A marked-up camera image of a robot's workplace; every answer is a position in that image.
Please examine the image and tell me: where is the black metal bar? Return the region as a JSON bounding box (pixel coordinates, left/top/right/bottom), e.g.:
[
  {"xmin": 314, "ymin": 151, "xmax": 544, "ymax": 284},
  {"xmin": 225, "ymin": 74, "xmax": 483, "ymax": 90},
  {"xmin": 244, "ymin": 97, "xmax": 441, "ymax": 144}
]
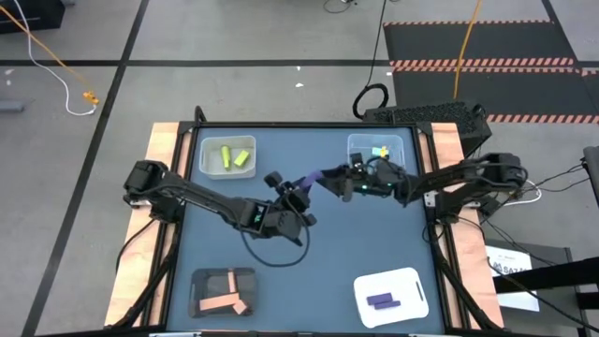
[{"xmin": 493, "ymin": 256, "xmax": 599, "ymax": 294}]

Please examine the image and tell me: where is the black side table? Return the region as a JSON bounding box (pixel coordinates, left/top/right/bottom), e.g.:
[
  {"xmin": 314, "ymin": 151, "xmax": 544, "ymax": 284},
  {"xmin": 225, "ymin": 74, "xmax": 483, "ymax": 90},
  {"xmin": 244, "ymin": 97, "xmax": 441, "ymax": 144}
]
[{"xmin": 484, "ymin": 238, "xmax": 599, "ymax": 337}]

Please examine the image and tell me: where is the black chair edge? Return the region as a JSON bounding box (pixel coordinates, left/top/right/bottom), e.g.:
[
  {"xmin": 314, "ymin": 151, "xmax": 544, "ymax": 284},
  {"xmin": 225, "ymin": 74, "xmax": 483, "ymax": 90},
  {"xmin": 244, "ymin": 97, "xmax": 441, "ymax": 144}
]
[{"xmin": 582, "ymin": 145, "xmax": 599, "ymax": 210}]

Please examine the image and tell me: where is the white tray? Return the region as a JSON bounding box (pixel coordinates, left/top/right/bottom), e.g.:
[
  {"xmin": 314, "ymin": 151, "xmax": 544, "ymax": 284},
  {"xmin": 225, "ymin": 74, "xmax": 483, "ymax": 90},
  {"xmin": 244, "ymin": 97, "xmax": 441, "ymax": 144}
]
[{"xmin": 353, "ymin": 266, "xmax": 431, "ymax": 330}]

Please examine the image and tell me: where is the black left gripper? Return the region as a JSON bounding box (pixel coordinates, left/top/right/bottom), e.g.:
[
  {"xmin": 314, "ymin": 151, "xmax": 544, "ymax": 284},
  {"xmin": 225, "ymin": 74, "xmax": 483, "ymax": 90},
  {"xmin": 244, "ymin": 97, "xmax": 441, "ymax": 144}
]
[{"xmin": 252, "ymin": 170, "xmax": 318, "ymax": 248}]

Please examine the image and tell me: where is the black aluminium table frame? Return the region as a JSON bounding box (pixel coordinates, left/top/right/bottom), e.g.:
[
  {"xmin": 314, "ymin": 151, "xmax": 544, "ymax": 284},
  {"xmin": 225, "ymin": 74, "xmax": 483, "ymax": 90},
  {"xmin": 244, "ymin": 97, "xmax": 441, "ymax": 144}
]
[{"xmin": 105, "ymin": 105, "xmax": 506, "ymax": 337}]

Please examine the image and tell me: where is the white paper sign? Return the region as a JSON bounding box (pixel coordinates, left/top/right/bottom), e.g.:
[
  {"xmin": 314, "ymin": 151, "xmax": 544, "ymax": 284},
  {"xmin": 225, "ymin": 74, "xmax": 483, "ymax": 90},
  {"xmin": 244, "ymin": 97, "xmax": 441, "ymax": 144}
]
[{"xmin": 485, "ymin": 245, "xmax": 540, "ymax": 313}]

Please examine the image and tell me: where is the black box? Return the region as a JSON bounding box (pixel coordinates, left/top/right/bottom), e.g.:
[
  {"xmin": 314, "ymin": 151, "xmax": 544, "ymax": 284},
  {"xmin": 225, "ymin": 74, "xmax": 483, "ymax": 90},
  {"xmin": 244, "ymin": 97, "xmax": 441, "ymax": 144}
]
[{"xmin": 0, "ymin": 0, "xmax": 66, "ymax": 35}]

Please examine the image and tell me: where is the orange floor cable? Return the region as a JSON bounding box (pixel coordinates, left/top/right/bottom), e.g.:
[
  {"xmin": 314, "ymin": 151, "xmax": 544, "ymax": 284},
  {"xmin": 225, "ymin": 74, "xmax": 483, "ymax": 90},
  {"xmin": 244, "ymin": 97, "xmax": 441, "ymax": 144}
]
[{"xmin": 452, "ymin": 0, "xmax": 483, "ymax": 100}]

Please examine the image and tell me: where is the black coiled floor cable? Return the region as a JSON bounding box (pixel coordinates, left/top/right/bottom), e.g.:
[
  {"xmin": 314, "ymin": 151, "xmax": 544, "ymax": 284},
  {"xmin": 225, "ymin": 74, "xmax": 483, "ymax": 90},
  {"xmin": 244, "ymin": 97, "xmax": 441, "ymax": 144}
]
[{"xmin": 352, "ymin": 0, "xmax": 390, "ymax": 121}]

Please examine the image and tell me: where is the wooden table side plank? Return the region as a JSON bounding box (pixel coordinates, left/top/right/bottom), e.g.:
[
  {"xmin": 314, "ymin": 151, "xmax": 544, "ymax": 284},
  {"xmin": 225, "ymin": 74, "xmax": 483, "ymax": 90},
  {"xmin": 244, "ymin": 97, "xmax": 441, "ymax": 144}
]
[
  {"xmin": 103, "ymin": 122, "xmax": 194, "ymax": 328},
  {"xmin": 430, "ymin": 122, "xmax": 505, "ymax": 329}
]

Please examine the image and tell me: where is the white opaque plastic bin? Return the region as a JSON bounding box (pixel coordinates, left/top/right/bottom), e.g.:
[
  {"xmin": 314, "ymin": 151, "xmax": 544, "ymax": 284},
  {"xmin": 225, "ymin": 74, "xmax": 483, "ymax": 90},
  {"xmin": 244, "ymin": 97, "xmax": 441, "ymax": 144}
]
[{"xmin": 198, "ymin": 135, "xmax": 258, "ymax": 181}]

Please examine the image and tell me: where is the black mat with striped edges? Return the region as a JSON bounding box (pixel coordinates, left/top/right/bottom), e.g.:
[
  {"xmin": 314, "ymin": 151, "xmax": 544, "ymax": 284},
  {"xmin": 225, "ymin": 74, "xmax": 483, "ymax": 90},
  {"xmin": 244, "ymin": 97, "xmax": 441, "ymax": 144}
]
[{"xmin": 382, "ymin": 21, "xmax": 599, "ymax": 125}]

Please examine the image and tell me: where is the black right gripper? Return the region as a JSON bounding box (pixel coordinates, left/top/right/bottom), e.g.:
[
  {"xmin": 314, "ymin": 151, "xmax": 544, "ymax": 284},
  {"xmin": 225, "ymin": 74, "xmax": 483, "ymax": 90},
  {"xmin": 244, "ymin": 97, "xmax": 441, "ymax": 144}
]
[{"xmin": 317, "ymin": 157, "xmax": 409, "ymax": 204}]

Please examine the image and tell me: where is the white cable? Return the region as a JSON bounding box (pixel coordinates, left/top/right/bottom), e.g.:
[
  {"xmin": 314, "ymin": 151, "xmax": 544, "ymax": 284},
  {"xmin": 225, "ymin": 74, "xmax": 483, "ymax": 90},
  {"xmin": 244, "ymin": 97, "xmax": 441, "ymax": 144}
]
[
  {"xmin": 12, "ymin": 0, "xmax": 98, "ymax": 117},
  {"xmin": 503, "ymin": 180, "xmax": 543, "ymax": 207}
]

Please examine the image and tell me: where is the clear plastic bin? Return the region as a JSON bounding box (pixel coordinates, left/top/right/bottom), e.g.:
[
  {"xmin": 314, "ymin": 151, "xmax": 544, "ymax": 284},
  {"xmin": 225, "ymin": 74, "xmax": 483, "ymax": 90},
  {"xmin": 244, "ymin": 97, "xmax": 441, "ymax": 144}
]
[{"xmin": 346, "ymin": 133, "xmax": 406, "ymax": 170}]

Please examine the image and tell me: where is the black plastic tray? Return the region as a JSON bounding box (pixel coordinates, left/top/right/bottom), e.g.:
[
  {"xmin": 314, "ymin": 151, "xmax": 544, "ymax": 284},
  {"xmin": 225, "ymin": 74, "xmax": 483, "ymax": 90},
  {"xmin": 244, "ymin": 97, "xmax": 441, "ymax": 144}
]
[{"xmin": 187, "ymin": 267, "xmax": 259, "ymax": 319}]

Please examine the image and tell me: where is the black perforated computer case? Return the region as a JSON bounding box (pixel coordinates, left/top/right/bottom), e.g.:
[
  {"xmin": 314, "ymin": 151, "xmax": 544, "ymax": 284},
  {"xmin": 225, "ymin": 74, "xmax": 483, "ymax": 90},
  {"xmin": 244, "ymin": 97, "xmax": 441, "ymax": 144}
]
[{"xmin": 362, "ymin": 100, "xmax": 493, "ymax": 158}]

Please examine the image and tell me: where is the orange cable with yellow plug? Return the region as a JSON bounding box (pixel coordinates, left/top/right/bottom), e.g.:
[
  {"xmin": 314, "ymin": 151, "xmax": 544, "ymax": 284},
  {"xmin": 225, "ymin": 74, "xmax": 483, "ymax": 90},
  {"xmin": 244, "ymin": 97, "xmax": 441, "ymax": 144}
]
[{"xmin": 0, "ymin": 4, "xmax": 100, "ymax": 105}]

